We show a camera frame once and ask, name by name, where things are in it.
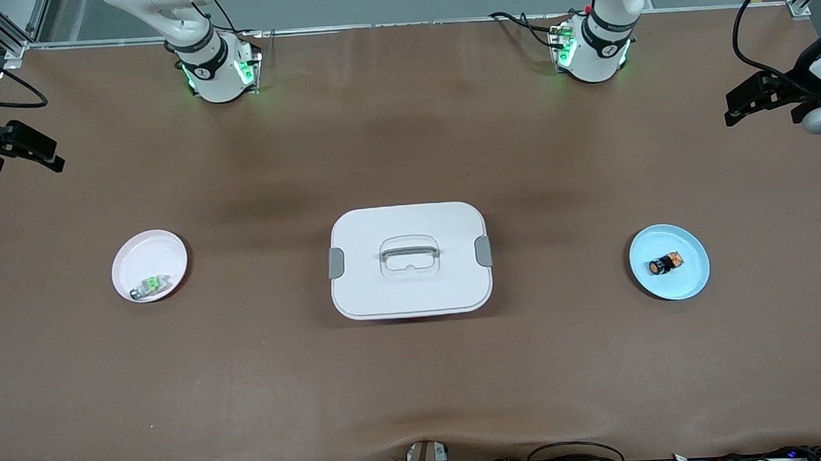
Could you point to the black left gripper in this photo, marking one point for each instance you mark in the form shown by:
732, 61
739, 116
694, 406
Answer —
790, 92

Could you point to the orange push-button switch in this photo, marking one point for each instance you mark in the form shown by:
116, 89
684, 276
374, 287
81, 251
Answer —
663, 264

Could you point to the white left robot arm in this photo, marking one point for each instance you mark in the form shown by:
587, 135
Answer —
600, 49

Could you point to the pink round plate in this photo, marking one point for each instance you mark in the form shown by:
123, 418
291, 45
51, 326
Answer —
148, 256

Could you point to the light blue round plate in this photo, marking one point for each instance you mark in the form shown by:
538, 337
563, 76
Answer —
680, 286

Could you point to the white lidded storage box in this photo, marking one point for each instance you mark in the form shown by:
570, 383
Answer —
413, 293

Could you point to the brown table mat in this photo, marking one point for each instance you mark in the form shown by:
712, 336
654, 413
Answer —
417, 382

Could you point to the green push-button switch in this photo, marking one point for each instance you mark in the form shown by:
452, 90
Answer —
151, 285

